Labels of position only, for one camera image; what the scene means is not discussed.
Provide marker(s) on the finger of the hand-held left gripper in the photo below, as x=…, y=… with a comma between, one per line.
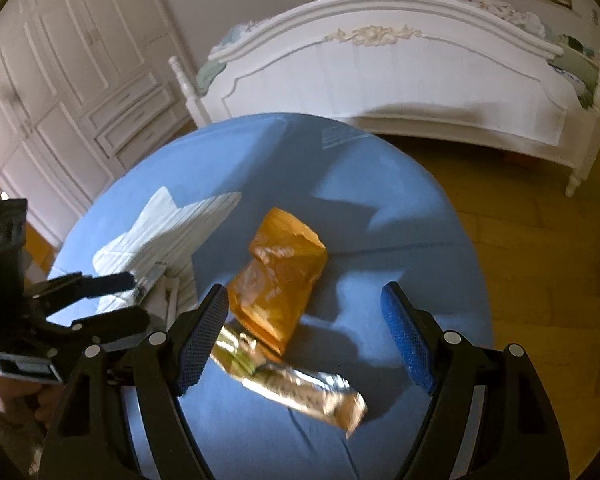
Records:
x=125, y=321
x=112, y=281

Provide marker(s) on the pale patterned bedding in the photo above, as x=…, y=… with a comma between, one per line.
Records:
x=500, y=10

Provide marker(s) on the white wardrobe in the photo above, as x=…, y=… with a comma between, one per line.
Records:
x=70, y=70

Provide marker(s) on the striped star-shaped mat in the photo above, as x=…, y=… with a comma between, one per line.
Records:
x=175, y=230

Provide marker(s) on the long gold foil wrapper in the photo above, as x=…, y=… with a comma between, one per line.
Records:
x=300, y=390

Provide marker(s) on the light blue cloth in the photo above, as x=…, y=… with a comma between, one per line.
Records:
x=237, y=35

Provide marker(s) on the green cloth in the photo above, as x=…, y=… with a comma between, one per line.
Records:
x=209, y=75

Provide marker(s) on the orange snack packet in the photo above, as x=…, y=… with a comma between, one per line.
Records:
x=280, y=280

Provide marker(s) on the white wooden bed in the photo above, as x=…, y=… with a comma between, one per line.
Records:
x=380, y=90

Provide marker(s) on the person's left hand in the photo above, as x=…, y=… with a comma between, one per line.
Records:
x=10, y=400

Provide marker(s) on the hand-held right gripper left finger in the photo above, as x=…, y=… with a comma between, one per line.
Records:
x=200, y=340

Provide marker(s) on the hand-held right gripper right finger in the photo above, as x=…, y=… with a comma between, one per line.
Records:
x=410, y=340

